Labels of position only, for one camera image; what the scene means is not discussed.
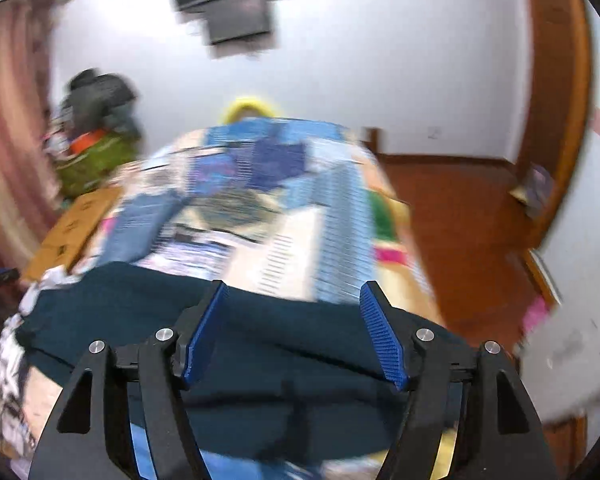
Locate orange object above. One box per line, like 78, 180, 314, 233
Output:
70, 130, 106, 153

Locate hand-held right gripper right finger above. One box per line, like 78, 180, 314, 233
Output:
359, 281, 559, 480

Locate dark teal pants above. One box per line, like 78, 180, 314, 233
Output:
17, 262, 461, 463

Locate yellow round object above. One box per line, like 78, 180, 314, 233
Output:
219, 97, 283, 123

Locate pink curtain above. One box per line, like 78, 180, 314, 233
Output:
0, 0, 63, 271

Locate wooden door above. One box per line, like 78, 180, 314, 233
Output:
512, 0, 593, 251

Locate blue folded cloth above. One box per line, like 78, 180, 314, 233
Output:
102, 192, 191, 266

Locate white stickered cabinet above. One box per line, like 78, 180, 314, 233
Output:
515, 220, 600, 423

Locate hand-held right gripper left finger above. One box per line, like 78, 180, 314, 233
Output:
30, 281, 229, 480

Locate brown cardboard box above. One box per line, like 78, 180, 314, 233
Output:
22, 187, 123, 281

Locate dark clothes pile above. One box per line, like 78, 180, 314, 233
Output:
60, 67, 143, 136

